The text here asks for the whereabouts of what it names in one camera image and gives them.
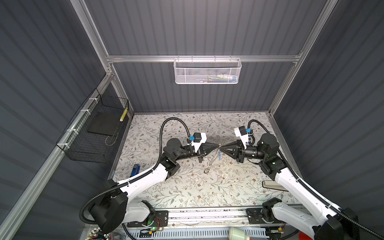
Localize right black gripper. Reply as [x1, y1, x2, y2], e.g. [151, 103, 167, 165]
[220, 140, 266, 165]

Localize perforated metal ring disc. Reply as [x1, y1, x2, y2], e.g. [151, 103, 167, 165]
[204, 147, 220, 174]

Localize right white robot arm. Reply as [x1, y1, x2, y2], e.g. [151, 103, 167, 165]
[221, 133, 360, 240]

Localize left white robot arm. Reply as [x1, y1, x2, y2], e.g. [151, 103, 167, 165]
[89, 138, 219, 234]

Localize grey flat phone-like object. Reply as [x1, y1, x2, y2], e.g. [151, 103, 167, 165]
[262, 180, 288, 192]

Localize blue object at table edge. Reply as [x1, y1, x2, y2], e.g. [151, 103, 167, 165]
[130, 164, 141, 177]

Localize pale green plastic object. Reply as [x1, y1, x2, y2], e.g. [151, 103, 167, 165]
[228, 227, 251, 240]

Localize yellow marker pen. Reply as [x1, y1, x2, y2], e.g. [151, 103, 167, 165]
[120, 108, 128, 122]

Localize black foam pad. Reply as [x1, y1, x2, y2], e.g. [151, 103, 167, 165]
[87, 113, 122, 137]

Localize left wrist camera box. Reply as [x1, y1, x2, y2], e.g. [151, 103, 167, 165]
[189, 133, 207, 153]

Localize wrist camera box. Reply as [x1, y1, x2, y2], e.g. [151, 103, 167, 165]
[234, 126, 251, 149]
[189, 133, 207, 153]

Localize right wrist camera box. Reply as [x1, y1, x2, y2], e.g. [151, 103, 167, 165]
[234, 126, 251, 149]

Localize right black corrugated cable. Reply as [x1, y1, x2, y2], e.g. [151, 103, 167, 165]
[247, 119, 384, 240]

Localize black corrugated cable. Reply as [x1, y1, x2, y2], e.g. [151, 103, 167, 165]
[79, 116, 192, 225]
[247, 119, 384, 240]

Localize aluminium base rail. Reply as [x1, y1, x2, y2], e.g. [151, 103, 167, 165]
[125, 205, 310, 230]

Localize white wire mesh basket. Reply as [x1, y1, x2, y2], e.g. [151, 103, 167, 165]
[173, 58, 242, 85]

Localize white slotted cable duct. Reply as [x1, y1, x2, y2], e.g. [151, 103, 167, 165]
[128, 227, 270, 240]

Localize black wire wall basket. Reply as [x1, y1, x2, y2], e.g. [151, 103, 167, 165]
[57, 90, 130, 164]

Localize bundle of coloured cables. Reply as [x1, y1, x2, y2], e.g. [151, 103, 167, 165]
[86, 227, 121, 240]

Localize left black corrugated cable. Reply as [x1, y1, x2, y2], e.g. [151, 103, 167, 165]
[79, 116, 192, 225]

